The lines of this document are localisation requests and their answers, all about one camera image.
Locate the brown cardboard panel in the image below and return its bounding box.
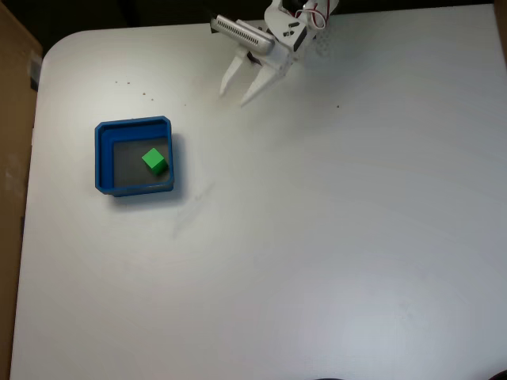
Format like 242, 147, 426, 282
0, 0, 44, 380

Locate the blue square box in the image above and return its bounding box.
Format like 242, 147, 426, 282
93, 115, 177, 198

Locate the silver camera box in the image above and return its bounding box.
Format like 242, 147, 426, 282
208, 14, 277, 56

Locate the green cube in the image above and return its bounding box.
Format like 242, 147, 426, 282
141, 147, 170, 176

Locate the red white servo wire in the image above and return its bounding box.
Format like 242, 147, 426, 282
295, 0, 332, 31

